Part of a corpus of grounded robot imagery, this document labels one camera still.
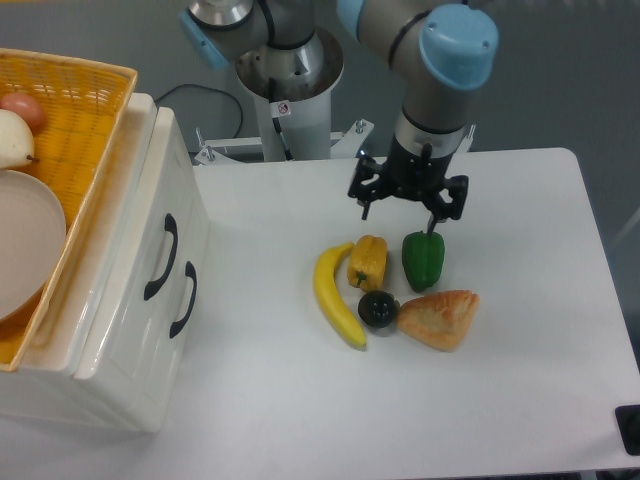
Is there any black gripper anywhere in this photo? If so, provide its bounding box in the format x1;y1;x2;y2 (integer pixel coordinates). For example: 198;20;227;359
347;138;469;235

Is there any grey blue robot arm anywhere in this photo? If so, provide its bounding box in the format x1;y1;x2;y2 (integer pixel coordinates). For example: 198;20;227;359
179;1;499;224

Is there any white plastic drawer cabinet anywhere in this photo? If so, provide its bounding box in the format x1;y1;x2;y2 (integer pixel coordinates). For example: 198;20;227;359
0;93;210;434

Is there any green bell pepper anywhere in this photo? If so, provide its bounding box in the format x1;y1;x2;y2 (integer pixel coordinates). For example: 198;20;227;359
401;231;445;293

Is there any yellow bell pepper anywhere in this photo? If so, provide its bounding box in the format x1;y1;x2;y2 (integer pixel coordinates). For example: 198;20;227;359
347;235;387;292

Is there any yellow banana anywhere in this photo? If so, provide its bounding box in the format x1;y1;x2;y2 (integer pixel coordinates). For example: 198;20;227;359
312;242;367;350

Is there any golden triangular pastry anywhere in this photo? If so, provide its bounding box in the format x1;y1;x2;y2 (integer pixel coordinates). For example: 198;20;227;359
396;290;480;352

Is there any black corner object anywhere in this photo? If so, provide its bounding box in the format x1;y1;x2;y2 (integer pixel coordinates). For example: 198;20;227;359
615;404;640;456

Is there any yellow woven basket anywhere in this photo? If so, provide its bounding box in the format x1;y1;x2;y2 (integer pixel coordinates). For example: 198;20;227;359
1;48;138;372

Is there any beige round plate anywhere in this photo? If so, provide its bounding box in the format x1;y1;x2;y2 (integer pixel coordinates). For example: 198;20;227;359
1;170;66;319

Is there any red apple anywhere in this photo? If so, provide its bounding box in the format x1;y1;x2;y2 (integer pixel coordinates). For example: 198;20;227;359
1;92;46;134

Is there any white pear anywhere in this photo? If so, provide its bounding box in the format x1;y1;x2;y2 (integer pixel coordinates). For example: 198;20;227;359
0;109;39;169

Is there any black cable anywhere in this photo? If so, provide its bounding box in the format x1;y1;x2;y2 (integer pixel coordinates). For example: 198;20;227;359
154;83;245;141

